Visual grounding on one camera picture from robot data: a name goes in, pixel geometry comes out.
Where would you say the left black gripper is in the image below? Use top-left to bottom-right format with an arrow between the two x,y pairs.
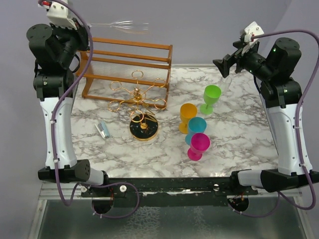
48,16 -> 90,67

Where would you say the green plastic goblet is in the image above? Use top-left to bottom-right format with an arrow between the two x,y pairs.
199,85 -> 222,115

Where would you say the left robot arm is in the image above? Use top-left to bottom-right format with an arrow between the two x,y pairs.
26,23 -> 110,197

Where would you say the clear wine glass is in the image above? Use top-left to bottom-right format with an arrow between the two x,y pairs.
88,20 -> 149,34
220,76 -> 233,94

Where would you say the orange plastic goblet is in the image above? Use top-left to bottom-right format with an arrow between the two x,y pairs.
179,103 -> 197,134

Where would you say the wooden dish rack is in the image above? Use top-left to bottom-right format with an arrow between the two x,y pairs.
80,37 -> 173,109

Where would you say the small blue white packet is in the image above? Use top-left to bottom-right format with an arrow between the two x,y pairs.
95,121 -> 110,139

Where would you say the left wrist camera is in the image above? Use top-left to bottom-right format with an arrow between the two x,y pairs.
38,0 -> 77,29

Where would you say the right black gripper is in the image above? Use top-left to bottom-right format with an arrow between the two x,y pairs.
214,39 -> 275,81

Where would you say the blue plastic goblet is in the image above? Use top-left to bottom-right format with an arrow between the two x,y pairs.
185,117 -> 207,145

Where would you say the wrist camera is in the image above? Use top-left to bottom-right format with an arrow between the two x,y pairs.
38,0 -> 77,29
240,21 -> 264,54

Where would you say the pink plastic goblet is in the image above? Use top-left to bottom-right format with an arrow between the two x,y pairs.
187,133 -> 210,161

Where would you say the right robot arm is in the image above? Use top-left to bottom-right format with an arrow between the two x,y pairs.
212,37 -> 319,195

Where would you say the gold wire wine glass rack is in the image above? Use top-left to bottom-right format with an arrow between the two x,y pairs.
108,70 -> 167,141

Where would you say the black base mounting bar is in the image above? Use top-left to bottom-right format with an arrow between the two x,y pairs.
81,177 -> 258,208

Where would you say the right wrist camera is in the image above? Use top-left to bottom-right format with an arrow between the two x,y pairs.
240,21 -> 264,54

